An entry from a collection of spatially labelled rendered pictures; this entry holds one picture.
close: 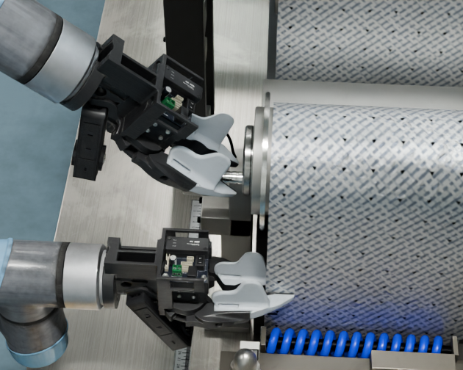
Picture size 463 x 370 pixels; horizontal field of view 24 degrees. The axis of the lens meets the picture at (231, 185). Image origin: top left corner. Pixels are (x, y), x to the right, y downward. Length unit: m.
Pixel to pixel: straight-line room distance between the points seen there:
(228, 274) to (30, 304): 0.23
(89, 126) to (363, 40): 0.36
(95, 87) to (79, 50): 0.04
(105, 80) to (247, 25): 0.82
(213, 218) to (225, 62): 0.57
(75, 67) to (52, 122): 1.95
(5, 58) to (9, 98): 2.04
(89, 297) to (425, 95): 0.45
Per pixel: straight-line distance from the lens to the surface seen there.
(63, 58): 1.02
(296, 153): 1.08
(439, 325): 1.28
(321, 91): 1.24
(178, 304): 1.21
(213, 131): 1.14
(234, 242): 1.28
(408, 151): 1.09
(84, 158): 1.12
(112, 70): 1.03
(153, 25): 1.84
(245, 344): 1.23
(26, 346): 1.30
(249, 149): 1.11
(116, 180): 1.60
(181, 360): 1.40
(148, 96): 1.05
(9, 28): 1.00
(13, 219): 2.76
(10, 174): 2.86
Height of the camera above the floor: 2.09
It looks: 49 degrees down
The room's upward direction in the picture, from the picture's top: straight up
